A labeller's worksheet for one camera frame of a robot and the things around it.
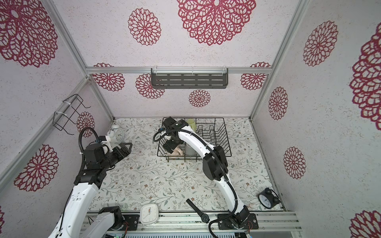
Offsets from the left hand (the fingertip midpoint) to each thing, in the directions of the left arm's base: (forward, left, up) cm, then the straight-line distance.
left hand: (128, 148), depth 78 cm
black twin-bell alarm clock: (-22, -72, -13) cm, 77 cm away
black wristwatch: (-29, -40, -20) cm, 53 cm away
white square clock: (-28, -12, -18) cm, 35 cm away
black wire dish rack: (+25, -48, -17) cm, 57 cm away
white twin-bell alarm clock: (+18, +17, -11) cm, 27 cm away
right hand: (+10, -21, -10) cm, 26 cm away
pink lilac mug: (+3, -25, -10) cm, 27 cm away
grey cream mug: (+5, -32, -12) cm, 35 cm away
